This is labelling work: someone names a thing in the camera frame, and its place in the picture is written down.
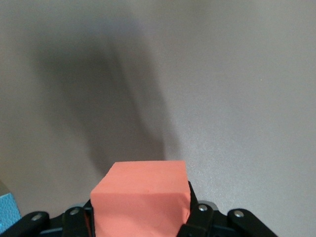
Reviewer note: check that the orange foam cube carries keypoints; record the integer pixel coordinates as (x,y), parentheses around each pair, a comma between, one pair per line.
(140,192)

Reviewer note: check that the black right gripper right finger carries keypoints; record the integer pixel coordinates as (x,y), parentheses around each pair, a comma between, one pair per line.
(205,222)

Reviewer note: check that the teal foam cube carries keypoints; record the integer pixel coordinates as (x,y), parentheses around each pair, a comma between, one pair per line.
(8,212)

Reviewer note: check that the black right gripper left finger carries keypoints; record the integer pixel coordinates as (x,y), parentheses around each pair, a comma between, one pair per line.
(71,222)

